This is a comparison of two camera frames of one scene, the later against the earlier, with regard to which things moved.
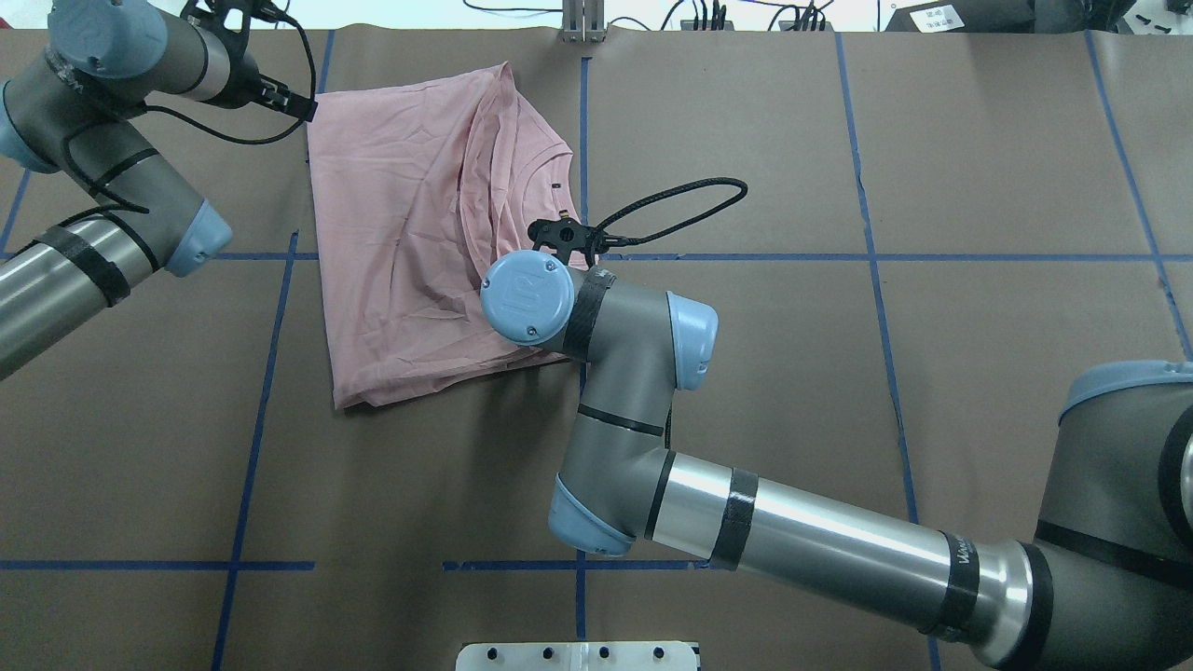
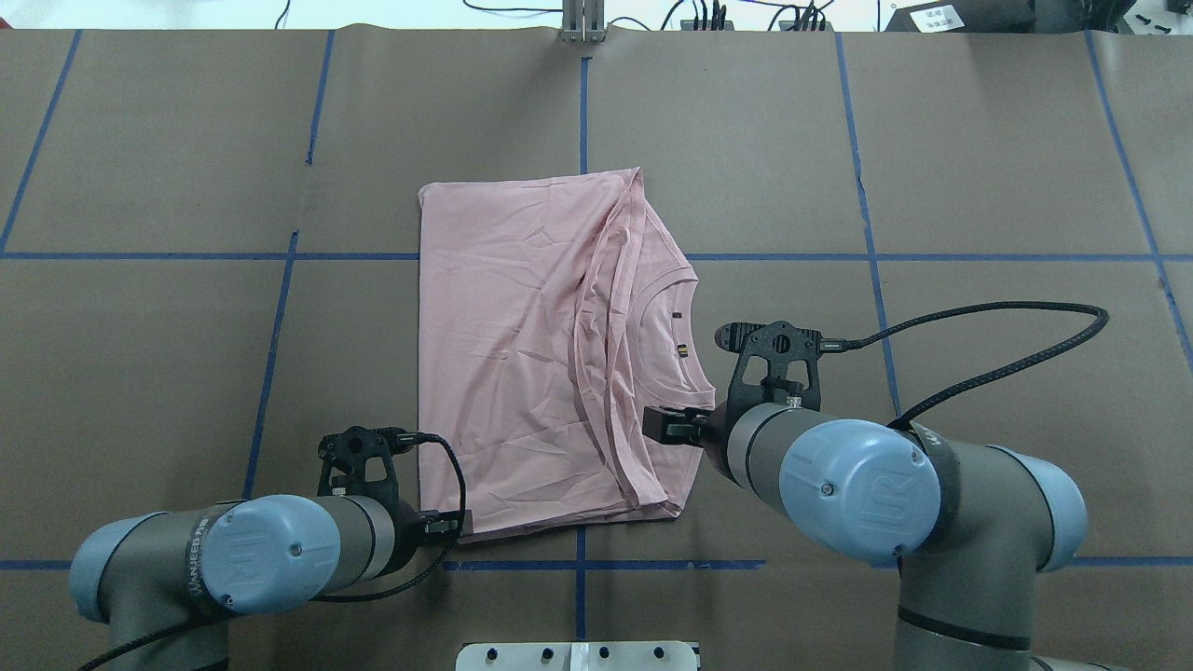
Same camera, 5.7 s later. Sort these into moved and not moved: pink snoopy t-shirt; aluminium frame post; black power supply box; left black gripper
Moved: pink snoopy t-shirt; left black gripper
Not moved: black power supply box; aluminium frame post
